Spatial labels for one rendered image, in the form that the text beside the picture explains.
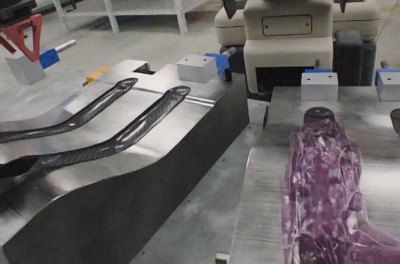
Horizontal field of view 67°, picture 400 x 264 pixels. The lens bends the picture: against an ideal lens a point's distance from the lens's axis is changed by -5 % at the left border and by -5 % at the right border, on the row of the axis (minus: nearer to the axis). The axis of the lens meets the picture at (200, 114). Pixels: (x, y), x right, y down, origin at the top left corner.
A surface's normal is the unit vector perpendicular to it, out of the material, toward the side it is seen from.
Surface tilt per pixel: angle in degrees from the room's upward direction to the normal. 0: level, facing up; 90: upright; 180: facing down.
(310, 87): 90
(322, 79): 0
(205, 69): 90
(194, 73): 90
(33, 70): 90
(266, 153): 1
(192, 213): 0
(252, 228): 16
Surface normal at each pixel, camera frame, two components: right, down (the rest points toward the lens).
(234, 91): 0.82, 0.18
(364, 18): -0.29, 0.54
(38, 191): -0.08, -0.90
